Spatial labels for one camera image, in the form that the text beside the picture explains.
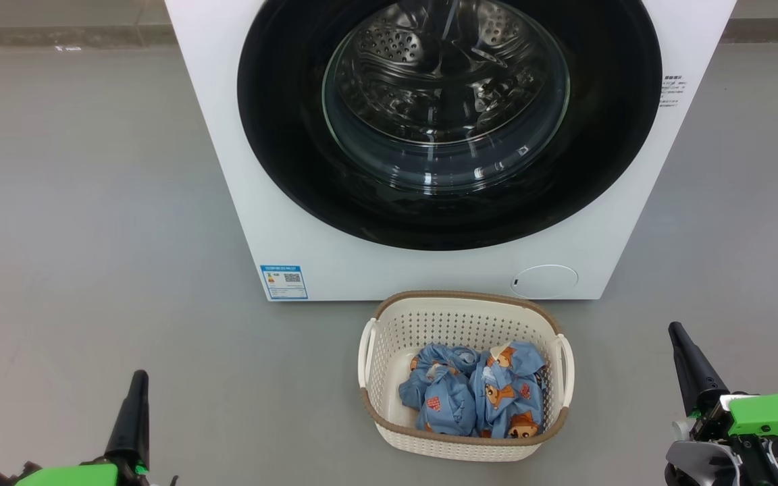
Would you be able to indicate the small white floor scrap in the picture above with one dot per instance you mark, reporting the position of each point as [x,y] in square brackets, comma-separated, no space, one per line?
[68,48]

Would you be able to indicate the cream perforated laundry basket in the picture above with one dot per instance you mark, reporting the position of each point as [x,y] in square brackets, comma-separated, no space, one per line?
[456,310]

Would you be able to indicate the blue cartoon print garment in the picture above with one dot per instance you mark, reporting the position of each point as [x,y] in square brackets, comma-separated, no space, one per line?
[514,378]
[446,405]

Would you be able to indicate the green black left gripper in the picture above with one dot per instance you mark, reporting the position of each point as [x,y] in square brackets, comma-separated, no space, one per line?
[71,476]

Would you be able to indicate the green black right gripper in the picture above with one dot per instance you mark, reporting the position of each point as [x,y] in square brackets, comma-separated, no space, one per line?
[774,415]

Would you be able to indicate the white front-load washing machine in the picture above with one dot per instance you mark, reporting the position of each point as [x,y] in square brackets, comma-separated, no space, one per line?
[227,135]

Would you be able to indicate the round white filter cover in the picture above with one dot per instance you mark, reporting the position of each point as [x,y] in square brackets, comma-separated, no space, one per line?
[544,281]

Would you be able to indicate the blue energy label sticker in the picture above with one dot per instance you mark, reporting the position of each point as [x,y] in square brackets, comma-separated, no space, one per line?
[284,282]

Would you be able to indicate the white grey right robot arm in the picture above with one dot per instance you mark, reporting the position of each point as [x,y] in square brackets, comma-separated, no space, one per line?
[696,466]

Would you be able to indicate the black glass washing machine door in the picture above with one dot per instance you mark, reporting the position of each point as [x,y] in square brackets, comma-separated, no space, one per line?
[281,135]

